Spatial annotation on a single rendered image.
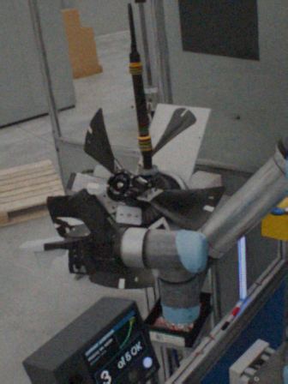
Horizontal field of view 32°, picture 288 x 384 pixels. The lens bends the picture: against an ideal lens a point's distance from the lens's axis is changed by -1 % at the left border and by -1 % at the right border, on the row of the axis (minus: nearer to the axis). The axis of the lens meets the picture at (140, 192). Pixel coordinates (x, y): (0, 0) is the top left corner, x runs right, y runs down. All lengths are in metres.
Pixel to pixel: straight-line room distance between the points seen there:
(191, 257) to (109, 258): 0.18
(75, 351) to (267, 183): 0.50
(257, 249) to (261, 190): 1.61
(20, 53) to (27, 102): 0.68
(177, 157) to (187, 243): 1.14
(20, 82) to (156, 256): 6.49
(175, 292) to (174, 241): 0.10
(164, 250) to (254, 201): 0.20
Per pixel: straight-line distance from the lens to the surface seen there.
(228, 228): 1.03
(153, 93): 2.26
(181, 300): 0.99
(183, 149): 2.05
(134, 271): 1.77
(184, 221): 1.63
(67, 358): 1.05
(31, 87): 7.41
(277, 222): 1.84
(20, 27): 7.29
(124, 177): 1.79
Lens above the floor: 1.94
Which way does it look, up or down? 25 degrees down
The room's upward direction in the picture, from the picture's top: 7 degrees counter-clockwise
